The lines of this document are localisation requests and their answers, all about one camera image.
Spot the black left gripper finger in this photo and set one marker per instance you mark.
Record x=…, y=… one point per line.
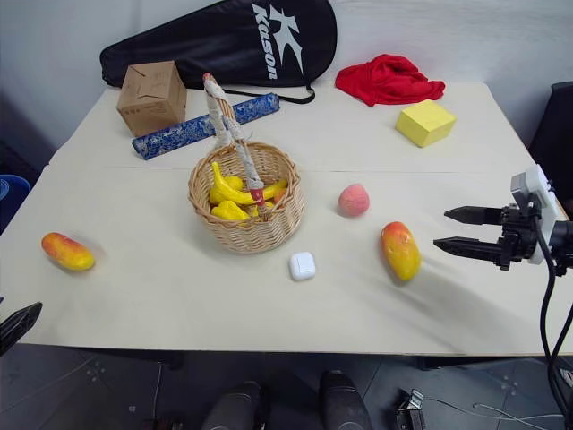
x=18, y=324

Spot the yellow banana bunch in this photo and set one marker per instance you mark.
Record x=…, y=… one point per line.
x=233, y=190

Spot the brown cardboard box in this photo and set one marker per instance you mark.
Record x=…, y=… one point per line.
x=152, y=98

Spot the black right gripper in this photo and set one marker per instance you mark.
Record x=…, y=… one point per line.
x=515, y=233

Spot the black Kason racket bag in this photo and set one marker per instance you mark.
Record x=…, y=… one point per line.
x=224, y=45

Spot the blue patterned long box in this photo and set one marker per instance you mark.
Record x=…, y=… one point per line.
x=197, y=127

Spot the pink peach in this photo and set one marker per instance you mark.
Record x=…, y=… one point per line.
x=354, y=200

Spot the orange yellow mango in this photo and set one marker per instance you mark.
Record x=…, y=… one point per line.
x=67, y=251
x=400, y=251

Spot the metal clamp on floor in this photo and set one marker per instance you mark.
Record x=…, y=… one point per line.
x=409, y=410

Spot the white earbuds case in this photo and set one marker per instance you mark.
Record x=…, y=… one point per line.
x=301, y=266

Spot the yellow sponge block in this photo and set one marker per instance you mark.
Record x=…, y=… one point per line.
x=425, y=122

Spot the small yellow banana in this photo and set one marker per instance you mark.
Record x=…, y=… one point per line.
x=228, y=210

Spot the wicker basket with handle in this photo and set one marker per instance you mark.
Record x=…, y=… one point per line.
x=250, y=228

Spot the blue stool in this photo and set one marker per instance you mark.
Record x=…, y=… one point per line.
x=11, y=195

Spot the dark rounded shape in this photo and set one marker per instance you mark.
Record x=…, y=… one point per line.
x=342, y=401
x=235, y=407

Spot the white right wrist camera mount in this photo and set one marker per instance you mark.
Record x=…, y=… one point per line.
x=535, y=188

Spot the red cloth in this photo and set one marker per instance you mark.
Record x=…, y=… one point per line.
x=389, y=80

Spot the black chair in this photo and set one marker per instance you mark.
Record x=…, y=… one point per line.
x=553, y=139

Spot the small orange fruit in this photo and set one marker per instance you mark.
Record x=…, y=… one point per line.
x=280, y=196

